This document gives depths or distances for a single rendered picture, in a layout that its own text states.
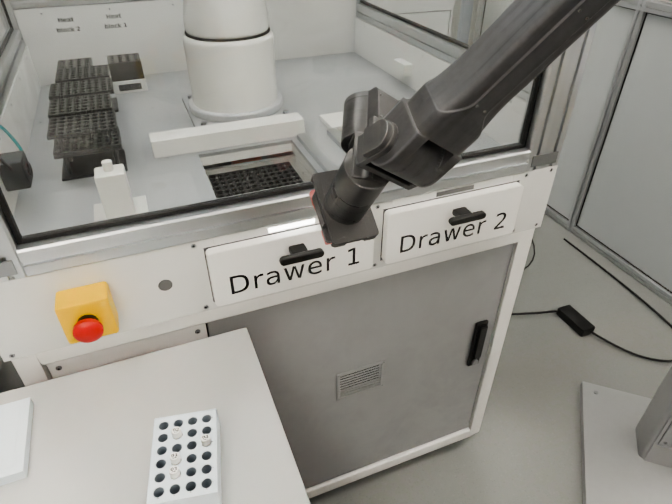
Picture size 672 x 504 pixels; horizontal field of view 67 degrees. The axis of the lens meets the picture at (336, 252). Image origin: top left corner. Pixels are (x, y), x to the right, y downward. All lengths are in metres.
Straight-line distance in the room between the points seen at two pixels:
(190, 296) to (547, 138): 0.71
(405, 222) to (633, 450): 1.15
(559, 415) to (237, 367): 1.25
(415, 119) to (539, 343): 1.64
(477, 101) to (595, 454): 1.42
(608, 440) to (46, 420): 1.51
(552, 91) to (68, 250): 0.83
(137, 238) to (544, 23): 0.59
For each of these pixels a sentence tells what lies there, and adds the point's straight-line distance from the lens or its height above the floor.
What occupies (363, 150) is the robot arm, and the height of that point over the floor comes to 1.17.
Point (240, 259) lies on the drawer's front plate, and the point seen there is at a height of 0.91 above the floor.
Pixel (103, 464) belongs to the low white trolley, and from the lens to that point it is 0.81.
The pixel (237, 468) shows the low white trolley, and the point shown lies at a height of 0.76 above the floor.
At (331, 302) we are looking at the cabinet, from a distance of 1.00.
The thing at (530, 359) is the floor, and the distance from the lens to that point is 2.00.
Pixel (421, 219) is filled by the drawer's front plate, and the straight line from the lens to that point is 0.93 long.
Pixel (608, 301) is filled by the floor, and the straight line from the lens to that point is 2.38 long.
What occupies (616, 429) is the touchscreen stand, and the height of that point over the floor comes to 0.04.
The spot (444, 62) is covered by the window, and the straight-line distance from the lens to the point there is 0.87.
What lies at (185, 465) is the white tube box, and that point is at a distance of 0.72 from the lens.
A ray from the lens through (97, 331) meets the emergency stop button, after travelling 0.81.
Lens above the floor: 1.40
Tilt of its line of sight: 36 degrees down
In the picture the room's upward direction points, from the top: straight up
